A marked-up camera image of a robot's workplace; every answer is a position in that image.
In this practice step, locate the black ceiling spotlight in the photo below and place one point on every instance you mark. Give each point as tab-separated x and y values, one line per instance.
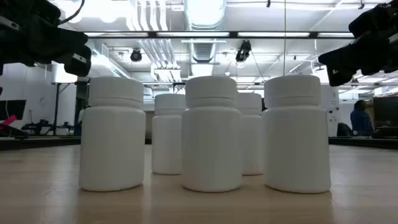
243	51
136	56

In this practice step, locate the black aluminium table frame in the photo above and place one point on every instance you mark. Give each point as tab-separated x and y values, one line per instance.
46	142

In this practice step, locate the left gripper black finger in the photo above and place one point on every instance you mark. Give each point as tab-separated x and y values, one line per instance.
77	62

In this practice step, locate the person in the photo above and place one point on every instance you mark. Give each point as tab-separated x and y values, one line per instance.
360	119

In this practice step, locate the white light panel on stand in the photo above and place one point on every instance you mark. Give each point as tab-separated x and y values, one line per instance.
63	73

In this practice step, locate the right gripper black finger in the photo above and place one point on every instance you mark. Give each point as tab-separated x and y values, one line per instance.
340	63

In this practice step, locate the white pill bottle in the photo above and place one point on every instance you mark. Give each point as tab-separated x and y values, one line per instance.
167	137
252	137
297	140
211	140
112	140

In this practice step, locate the black computer monitor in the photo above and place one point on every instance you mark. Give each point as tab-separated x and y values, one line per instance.
386	112
12	109

